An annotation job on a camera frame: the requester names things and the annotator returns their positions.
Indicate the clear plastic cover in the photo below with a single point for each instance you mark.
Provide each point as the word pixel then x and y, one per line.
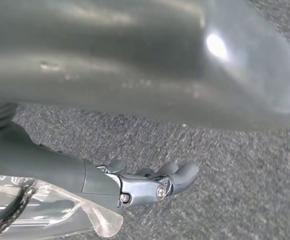
pixel 60 218

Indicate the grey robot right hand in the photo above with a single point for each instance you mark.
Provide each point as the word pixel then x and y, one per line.
pixel 47 165

